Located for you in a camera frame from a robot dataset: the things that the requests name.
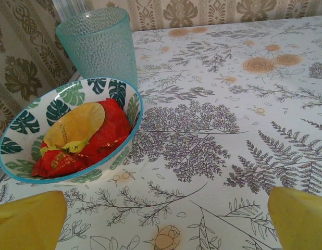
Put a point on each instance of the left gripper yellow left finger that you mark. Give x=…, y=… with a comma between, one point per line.
x=25, y=221

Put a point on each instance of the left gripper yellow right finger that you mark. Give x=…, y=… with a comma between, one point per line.
x=304, y=221

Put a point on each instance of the leaf print bowl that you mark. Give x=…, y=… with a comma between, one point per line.
x=20, y=125

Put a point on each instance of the red yellow snack packet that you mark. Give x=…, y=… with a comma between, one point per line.
x=111, y=130

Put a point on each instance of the teal textured plastic cup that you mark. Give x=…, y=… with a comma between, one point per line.
x=98, y=47

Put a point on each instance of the aluminium frame post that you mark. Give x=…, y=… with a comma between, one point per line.
x=69, y=7

